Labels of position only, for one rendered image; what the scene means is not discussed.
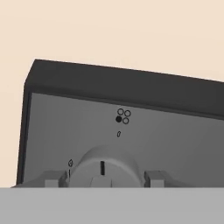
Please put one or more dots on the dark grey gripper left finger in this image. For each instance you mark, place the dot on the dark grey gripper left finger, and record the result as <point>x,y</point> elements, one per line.
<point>52,179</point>

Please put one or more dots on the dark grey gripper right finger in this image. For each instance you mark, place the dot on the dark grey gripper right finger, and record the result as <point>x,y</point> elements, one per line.
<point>159,179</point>

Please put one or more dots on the grey round stove knob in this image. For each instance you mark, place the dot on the grey round stove knob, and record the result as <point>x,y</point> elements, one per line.
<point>105,166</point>

